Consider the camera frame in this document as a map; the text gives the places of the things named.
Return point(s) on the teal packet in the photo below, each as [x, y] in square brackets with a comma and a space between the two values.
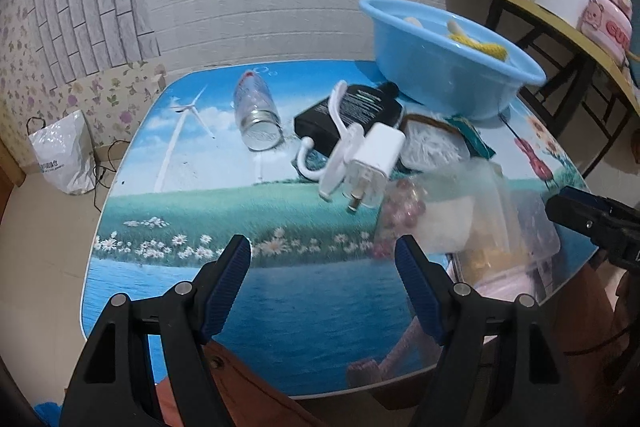
[472, 137]

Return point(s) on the landscape printed desktop table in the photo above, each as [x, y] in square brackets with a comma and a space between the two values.
[175, 167]

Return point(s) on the pink piggy box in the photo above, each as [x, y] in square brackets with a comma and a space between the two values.
[607, 24]

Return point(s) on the clear plastic bottle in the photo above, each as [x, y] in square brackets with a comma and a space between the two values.
[255, 107]

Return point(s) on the person's brown trousers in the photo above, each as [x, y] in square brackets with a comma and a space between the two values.
[250, 382]

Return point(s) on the round wood-rimmed white object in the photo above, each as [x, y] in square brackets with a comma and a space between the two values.
[432, 147]

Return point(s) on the clear plastic bag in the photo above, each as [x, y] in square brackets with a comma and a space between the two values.
[450, 217]

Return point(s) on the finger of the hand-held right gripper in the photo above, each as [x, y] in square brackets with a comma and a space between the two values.
[575, 212]

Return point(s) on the black power adapter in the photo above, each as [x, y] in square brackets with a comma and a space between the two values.
[370, 104]

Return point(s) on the bag of pink beads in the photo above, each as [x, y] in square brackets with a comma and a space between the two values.
[400, 207]

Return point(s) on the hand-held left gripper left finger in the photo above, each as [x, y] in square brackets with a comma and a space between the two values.
[227, 287]

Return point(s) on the white plastic shopping bag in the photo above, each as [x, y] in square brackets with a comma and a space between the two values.
[60, 157]

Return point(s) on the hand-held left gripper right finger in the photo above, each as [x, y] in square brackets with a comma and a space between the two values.
[420, 287]

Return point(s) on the blue plastic basin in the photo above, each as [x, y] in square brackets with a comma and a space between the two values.
[435, 77]

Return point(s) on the yellow white sun plush toy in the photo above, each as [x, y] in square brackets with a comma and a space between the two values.
[480, 47]

